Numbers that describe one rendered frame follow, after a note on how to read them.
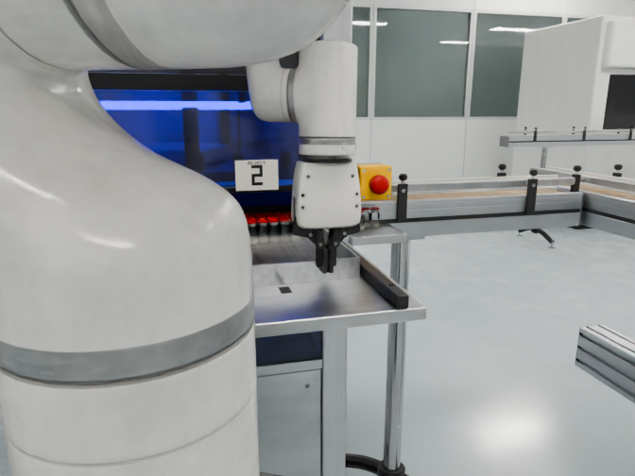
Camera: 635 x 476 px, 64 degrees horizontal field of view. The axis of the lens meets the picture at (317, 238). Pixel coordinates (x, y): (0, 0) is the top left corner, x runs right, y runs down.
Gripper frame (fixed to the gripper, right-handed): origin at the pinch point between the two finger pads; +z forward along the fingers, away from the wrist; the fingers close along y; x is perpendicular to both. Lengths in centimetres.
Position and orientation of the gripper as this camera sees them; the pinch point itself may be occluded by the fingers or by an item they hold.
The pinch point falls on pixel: (325, 259)
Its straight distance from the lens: 78.7
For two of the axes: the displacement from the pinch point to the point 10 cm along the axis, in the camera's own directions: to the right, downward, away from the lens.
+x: 2.5, 2.1, -9.5
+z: -0.1, 9.8, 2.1
